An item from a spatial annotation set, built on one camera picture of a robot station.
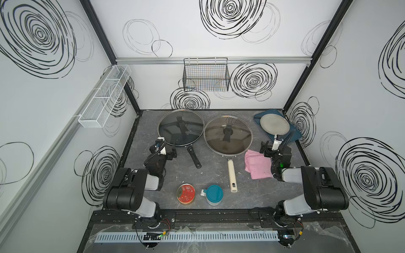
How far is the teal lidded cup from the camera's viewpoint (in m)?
0.75

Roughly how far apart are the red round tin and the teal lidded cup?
5 centimetres

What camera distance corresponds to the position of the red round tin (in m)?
0.79
